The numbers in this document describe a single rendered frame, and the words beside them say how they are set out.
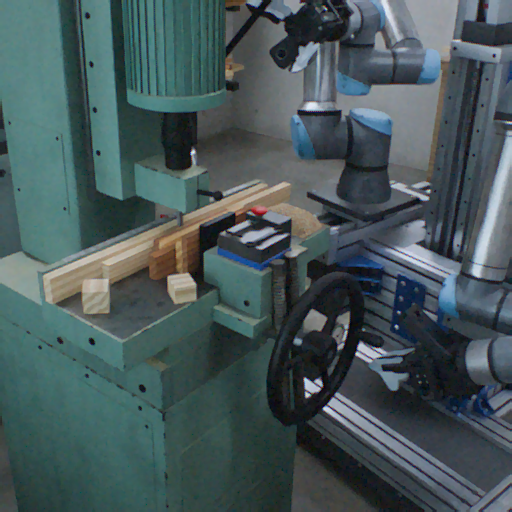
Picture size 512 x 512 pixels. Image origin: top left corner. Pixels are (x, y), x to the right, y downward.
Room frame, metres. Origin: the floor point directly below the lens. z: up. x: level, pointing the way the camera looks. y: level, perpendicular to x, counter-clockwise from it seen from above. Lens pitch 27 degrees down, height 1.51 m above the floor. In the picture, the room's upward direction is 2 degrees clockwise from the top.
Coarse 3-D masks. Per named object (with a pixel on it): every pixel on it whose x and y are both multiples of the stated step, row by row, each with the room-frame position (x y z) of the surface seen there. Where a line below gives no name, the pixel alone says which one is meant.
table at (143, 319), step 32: (128, 288) 1.06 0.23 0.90; (160, 288) 1.07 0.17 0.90; (64, 320) 0.98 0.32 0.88; (96, 320) 0.95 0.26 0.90; (128, 320) 0.96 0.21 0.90; (160, 320) 0.96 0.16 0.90; (192, 320) 1.02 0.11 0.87; (224, 320) 1.04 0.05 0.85; (256, 320) 1.02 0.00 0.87; (96, 352) 0.93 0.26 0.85; (128, 352) 0.90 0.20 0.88
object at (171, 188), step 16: (144, 160) 1.27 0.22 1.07; (160, 160) 1.27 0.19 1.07; (144, 176) 1.24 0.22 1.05; (160, 176) 1.21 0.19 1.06; (176, 176) 1.19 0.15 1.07; (192, 176) 1.19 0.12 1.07; (208, 176) 1.22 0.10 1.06; (144, 192) 1.24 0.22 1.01; (160, 192) 1.21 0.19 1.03; (176, 192) 1.19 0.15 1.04; (192, 192) 1.19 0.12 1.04; (176, 208) 1.19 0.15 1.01; (192, 208) 1.19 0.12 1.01
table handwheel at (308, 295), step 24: (312, 288) 0.99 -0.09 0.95; (336, 288) 1.04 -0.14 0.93; (360, 288) 1.10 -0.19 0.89; (336, 312) 1.05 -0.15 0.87; (360, 312) 1.11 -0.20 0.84; (288, 336) 0.93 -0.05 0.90; (312, 336) 1.02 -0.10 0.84; (312, 360) 1.00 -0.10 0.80; (336, 384) 1.06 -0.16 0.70; (288, 408) 0.94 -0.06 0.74; (312, 408) 1.00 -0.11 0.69
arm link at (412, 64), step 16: (384, 0) 1.67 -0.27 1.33; (400, 0) 1.66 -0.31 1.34; (400, 16) 1.60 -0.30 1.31; (384, 32) 1.60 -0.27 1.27; (400, 32) 1.56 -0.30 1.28; (416, 32) 1.57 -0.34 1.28; (400, 48) 1.52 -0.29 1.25; (416, 48) 1.51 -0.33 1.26; (400, 64) 1.47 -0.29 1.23; (416, 64) 1.47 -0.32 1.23; (432, 64) 1.48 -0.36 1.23; (400, 80) 1.48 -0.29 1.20; (416, 80) 1.48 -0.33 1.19; (432, 80) 1.49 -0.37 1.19
